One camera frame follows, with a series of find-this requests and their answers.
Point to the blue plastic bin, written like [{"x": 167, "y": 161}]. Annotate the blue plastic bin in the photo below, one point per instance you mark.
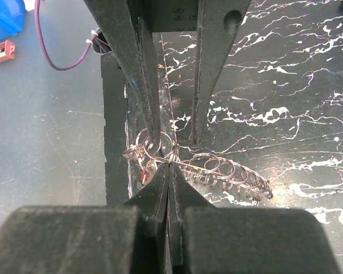
[{"x": 12, "y": 16}]

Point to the orange plastic box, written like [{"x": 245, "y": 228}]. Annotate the orange plastic box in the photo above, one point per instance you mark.
[{"x": 7, "y": 51}]

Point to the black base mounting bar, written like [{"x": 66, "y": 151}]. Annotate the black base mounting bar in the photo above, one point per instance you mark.
[{"x": 123, "y": 122}]

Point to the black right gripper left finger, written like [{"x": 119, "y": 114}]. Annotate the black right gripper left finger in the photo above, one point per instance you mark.
[{"x": 89, "y": 239}]

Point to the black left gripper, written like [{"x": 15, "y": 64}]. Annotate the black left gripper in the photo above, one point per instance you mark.
[{"x": 128, "y": 27}]

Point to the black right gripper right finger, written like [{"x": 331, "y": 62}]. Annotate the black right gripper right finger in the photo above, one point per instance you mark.
[{"x": 207, "y": 239}]

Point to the red key tag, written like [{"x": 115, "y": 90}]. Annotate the red key tag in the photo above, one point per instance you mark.
[{"x": 144, "y": 178}]

